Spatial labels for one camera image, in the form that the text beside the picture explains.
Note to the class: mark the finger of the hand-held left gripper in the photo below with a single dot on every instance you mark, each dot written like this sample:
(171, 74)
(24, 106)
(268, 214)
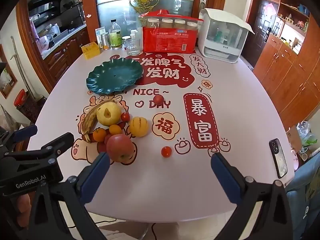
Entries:
(26, 132)
(62, 141)

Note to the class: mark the wooden kitchen counter cabinet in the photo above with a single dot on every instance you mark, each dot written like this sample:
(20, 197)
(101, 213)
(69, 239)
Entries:
(65, 52)

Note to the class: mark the black smartphone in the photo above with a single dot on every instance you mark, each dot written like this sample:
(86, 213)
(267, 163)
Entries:
(278, 158)

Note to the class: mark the yellow pear with sticker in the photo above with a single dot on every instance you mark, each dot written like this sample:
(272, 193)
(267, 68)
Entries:
(111, 120)

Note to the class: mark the red-lidded bin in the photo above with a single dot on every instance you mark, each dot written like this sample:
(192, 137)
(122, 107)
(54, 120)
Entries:
(23, 102)

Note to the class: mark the clear plastic bag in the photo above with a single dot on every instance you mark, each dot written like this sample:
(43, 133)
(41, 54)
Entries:
(306, 133)

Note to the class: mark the large red apple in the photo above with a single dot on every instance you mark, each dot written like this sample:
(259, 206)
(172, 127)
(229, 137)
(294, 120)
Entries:
(120, 146)

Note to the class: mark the person's left hand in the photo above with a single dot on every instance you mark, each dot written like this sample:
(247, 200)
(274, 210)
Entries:
(23, 205)

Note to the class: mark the dark entry door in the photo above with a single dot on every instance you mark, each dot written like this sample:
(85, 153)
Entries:
(257, 30)

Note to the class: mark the yellow box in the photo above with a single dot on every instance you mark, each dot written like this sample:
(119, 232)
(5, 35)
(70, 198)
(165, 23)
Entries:
(91, 50)

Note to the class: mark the clear bottle with green label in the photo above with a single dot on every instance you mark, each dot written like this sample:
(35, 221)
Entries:
(115, 37)

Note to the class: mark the dark green wavy plate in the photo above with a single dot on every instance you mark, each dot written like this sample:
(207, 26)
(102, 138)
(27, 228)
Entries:
(112, 77)

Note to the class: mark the printed white table cover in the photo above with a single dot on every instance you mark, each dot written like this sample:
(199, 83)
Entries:
(237, 120)

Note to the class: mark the yellow striped melon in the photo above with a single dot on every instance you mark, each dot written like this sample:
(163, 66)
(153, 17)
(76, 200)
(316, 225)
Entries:
(138, 127)

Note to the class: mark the black range hood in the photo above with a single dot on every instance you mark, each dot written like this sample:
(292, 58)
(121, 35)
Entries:
(47, 0)

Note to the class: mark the white and green carton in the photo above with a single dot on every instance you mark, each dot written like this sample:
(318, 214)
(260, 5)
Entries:
(99, 32)

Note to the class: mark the cardboard box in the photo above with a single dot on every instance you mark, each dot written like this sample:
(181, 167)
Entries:
(293, 138)

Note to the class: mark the small orange tangerine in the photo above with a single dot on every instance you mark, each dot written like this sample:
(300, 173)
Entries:
(99, 135)
(115, 129)

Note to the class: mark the metal can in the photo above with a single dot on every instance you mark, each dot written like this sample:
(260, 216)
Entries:
(105, 42)

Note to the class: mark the metal mop pole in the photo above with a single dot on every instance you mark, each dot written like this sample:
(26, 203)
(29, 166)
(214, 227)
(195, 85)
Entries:
(21, 67)

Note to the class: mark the white countertop cup cabinet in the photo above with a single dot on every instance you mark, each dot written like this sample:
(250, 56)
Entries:
(220, 30)

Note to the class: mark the white-lidded jar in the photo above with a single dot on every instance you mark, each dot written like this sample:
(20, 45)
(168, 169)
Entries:
(191, 26)
(179, 24)
(167, 23)
(153, 23)

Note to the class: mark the blue chair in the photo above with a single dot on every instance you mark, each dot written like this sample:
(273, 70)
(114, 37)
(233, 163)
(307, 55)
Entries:
(305, 192)

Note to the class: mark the small white bottle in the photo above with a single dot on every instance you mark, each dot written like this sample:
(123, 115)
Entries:
(134, 34)

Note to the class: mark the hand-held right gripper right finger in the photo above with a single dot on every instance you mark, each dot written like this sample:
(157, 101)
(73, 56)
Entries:
(225, 177)

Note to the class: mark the clear drinking glass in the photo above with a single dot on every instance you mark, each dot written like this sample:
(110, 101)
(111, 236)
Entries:
(132, 47)

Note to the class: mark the frosted glass door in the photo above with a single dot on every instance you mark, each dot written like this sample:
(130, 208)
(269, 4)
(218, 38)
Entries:
(112, 0)

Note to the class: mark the spotted yellow banana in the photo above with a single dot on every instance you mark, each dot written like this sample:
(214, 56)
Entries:
(87, 120)

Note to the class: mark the small red apple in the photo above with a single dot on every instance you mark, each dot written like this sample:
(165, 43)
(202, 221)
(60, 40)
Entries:
(158, 99)

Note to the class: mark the tall wooden cabinet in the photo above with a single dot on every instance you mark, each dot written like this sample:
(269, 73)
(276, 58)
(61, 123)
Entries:
(287, 80)

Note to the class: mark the wooden wall niche frame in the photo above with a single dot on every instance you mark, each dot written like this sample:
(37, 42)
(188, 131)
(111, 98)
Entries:
(13, 80)

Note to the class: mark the red plastic package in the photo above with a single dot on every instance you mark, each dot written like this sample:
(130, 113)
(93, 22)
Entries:
(165, 40)

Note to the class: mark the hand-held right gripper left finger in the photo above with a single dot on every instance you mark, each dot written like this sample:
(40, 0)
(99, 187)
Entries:
(96, 177)

